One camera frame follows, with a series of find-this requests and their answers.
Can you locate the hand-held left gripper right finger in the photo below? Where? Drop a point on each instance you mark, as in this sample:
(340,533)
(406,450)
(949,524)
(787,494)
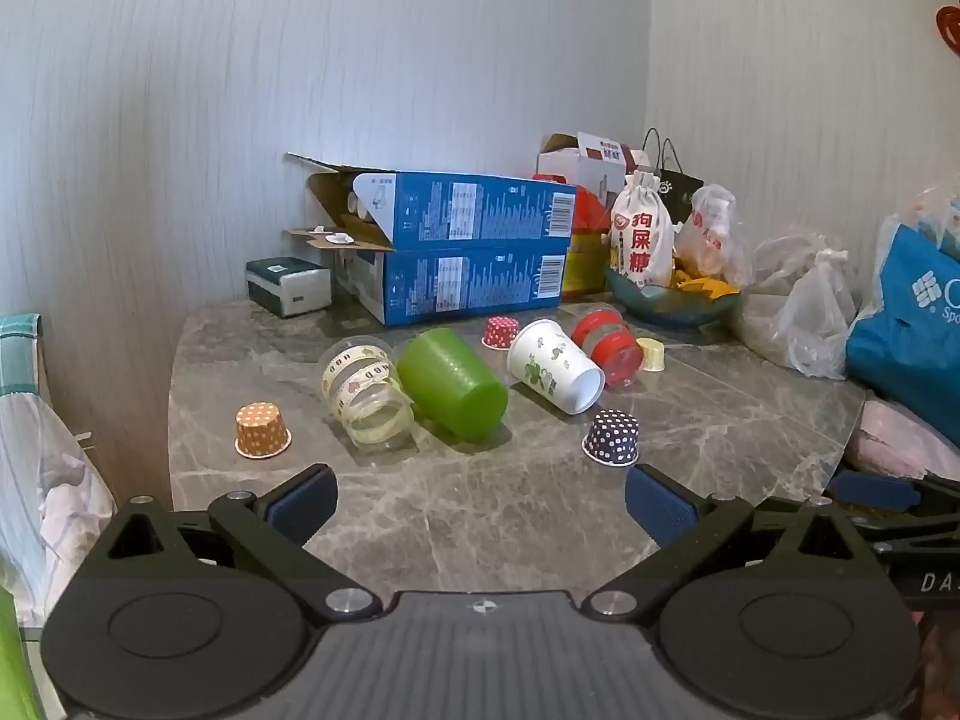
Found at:
(660,506)

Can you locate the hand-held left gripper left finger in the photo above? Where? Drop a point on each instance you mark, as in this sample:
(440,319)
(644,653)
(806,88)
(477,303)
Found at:
(304,504)

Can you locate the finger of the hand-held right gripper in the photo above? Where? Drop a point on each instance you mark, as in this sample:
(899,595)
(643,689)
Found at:
(907,531)
(874,491)

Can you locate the orange polka dot cupcake cup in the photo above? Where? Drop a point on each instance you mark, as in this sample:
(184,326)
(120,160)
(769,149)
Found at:
(261,431)

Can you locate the dark blue polka dot cupcake cup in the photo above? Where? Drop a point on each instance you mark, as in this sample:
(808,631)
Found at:
(611,436)

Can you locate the clear cup with patterned bands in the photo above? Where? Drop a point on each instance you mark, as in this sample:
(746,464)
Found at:
(361,390)

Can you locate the small yellow cup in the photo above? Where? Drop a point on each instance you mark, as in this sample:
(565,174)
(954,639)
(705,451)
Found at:
(651,355)

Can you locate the red cup with grey bands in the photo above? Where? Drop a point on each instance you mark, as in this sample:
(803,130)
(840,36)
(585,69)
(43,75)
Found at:
(611,349)

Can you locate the white paper cup green print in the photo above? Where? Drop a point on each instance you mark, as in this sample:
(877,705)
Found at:
(547,364)

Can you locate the green plastic cup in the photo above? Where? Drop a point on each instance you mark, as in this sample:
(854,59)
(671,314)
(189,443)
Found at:
(450,382)

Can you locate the red polka dot cupcake cup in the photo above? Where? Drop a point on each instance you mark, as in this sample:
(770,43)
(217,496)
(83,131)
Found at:
(500,334)

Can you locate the pink cloth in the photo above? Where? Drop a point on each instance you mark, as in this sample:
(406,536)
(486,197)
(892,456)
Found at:
(907,439)

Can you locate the blue shopping bag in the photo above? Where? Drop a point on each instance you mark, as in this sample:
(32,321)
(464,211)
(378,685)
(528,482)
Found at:
(907,330)

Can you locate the white plastic bag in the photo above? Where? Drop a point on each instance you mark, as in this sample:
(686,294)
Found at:
(821,322)

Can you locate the teal bowl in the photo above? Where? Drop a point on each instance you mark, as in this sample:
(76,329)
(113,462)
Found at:
(667,307)

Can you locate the small green and white box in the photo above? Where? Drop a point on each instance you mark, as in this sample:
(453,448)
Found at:
(289,286)

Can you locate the orange snack pieces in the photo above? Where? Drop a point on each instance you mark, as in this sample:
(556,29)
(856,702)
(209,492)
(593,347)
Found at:
(705,286)

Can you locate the grey plastic bag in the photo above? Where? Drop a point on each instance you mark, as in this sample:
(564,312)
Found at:
(780,259)

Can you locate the white cloth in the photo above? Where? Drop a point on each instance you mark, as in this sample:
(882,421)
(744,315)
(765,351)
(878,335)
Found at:
(52,495)

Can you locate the blue cardboard box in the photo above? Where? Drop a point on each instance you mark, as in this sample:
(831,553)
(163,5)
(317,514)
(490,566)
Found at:
(465,281)

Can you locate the clear plastic bag red print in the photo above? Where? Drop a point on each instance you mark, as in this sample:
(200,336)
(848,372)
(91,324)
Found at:
(712,236)

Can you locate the translucent plastic bag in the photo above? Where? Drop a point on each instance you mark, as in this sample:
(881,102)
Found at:
(926,214)

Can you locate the black paper bag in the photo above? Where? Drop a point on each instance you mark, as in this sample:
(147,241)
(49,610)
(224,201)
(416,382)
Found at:
(684,191)

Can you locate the green checked cloth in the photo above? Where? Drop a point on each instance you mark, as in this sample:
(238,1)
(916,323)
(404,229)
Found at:
(19,352)

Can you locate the bright green object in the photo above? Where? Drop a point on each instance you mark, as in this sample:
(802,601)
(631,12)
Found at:
(15,660)

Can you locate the blue cardboard box open flaps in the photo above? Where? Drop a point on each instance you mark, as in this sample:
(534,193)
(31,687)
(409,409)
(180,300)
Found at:
(465,214)

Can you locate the white and red carton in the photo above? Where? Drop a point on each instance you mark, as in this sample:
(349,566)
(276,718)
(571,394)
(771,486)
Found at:
(577,157)

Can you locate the red heart decoration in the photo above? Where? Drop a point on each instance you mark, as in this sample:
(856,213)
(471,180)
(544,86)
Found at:
(951,28)

